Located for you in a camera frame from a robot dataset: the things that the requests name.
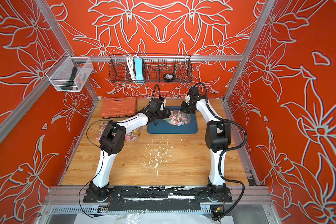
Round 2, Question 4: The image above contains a blue plastic tray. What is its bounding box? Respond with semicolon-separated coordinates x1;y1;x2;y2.
147;106;198;134

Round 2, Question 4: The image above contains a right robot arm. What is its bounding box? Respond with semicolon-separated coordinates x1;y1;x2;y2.
181;84;231;201

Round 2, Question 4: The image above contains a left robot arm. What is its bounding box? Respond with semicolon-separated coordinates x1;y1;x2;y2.
84;97;171;202

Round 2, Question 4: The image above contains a small black device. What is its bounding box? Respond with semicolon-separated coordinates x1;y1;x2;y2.
163;73;174;80

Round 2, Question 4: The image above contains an orange tool case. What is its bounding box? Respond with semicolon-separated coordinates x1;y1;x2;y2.
101;97;137;119

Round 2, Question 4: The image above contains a light blue power bank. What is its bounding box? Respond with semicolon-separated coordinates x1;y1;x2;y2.
134;58;143;82

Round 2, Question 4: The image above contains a green black screwdriver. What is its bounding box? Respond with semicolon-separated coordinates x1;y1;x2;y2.
60;67;77;91

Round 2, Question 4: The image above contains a clear acrylic box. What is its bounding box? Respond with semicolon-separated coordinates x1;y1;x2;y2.
45;52;93;92

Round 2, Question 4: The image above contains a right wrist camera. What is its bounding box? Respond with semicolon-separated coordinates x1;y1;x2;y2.
185;94;190;104

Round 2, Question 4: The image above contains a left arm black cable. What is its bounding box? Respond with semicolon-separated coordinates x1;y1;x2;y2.
78;83;162;219

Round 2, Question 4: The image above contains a black wire basket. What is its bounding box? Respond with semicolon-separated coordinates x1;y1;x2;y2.
108;54;193;84

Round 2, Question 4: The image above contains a white cable bundle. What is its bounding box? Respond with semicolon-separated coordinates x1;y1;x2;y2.
126;55;136;82

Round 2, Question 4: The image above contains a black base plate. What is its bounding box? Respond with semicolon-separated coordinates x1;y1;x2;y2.
83;186;232;203

